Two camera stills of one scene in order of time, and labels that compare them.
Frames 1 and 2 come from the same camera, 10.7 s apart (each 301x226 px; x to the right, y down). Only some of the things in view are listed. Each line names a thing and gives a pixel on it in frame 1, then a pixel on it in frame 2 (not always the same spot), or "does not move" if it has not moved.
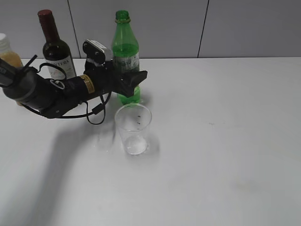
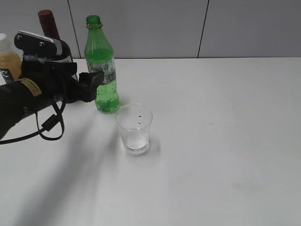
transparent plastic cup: [133, 120] does not move
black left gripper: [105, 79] → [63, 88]
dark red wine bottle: [55, 51] does not move
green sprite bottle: [125, 54] → [99, 57]
